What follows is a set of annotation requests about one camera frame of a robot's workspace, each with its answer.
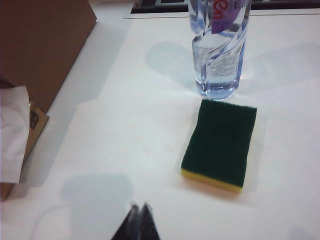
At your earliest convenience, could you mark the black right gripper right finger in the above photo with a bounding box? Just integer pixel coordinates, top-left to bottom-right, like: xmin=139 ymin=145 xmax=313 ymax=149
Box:
xmin=139 ymin=201 xmax=161 ymax=240

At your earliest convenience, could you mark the brown cardboard tissue box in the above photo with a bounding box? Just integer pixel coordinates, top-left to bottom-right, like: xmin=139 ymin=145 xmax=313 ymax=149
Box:
xmin=0 ymin=99 xmax=50 ymax=202

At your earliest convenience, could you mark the white paper tissue sheet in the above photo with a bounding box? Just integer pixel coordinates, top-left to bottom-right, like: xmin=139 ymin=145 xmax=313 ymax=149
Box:
xmin=0 ymin=85 xmax=32 ymax=185

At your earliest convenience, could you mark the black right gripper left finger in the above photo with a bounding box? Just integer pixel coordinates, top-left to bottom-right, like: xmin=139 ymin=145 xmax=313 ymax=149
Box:
xmin=111 ymin=202 xmax=140 ymax=240

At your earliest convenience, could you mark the tall brown cardboard box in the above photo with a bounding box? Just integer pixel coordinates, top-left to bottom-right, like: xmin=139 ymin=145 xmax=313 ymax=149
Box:
xmin=0 ymin=0 xmax=98 ymax=113

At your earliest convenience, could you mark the yellow sponge with green pad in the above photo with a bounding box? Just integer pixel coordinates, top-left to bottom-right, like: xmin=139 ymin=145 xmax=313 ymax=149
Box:
xmin=180 ymin=98 xmax=258 ymax=195

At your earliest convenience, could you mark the clear plastic water bottle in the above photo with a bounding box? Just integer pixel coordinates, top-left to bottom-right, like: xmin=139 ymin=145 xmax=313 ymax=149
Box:
xmin=187 ymin=0 xmax=253 ymax=102

